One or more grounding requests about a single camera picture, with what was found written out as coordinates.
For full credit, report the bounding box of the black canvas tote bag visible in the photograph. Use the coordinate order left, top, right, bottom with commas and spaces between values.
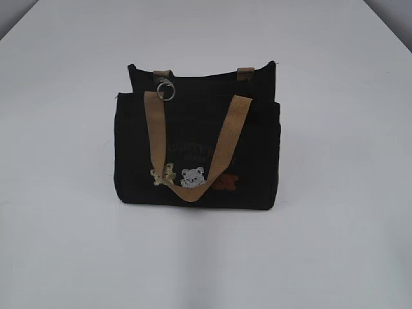
114, 61, 281, 211

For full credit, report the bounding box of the silver metal key ring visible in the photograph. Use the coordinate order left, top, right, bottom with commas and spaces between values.
156, 78, 174, 102

